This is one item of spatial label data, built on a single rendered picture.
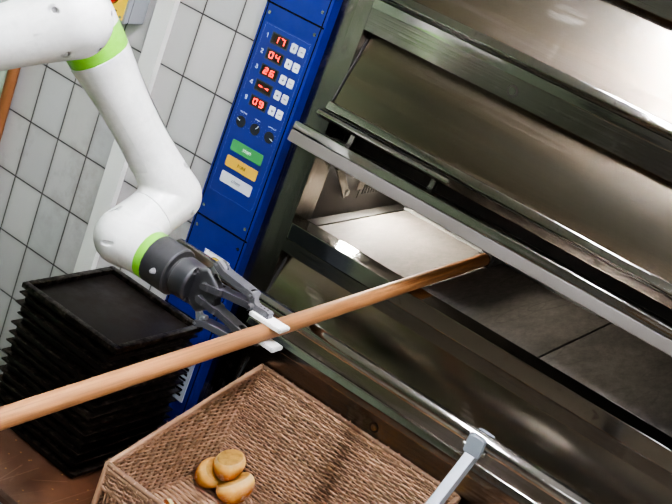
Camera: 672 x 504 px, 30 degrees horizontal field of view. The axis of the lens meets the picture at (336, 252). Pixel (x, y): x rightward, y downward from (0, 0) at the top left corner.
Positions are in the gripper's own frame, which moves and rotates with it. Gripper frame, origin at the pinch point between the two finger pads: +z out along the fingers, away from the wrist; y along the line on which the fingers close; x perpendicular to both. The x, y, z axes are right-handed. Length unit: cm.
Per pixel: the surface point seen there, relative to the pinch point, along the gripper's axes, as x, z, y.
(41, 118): -54, -109, 13
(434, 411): -15.2, 28.4, 3.1
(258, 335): 4.7, 1.5, -0.8
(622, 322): -38, 46, -20
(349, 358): -15.3, 9.7, 3.4
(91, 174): -53, -89, 19
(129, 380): 37.8, 2.2, -0.6
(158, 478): -26, -25, 57
